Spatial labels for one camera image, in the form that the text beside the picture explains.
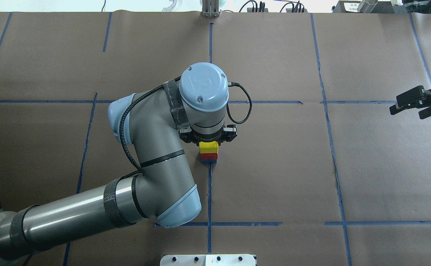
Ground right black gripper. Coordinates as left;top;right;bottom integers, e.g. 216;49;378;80
389;85;431;120

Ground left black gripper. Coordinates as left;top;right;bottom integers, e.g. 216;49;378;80
179;125;238;145

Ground yellow wooden cube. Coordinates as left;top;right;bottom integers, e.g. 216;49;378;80
198;141;219;154

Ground blue wooden cube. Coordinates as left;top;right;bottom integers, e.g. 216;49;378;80
200;160;217;164

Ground red wooden cube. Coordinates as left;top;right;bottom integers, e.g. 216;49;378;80
199;153;218;161

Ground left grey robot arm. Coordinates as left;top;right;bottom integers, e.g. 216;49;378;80
0;62;237;266

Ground silver metal cup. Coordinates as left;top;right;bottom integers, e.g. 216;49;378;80
357;0;378;14

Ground black power strip left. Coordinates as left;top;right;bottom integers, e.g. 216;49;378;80
243;0;269;13

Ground black power strip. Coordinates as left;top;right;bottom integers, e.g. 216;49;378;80
283;1;308;13
243;0;269;13

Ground black power strip right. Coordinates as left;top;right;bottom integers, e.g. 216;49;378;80
283;1;308;13

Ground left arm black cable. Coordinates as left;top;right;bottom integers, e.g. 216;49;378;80
119;76;253;174

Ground aluminium frame post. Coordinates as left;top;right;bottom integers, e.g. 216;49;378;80
201;0;221;17

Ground white camera mast base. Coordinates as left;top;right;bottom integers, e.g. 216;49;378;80
159;254;257;266

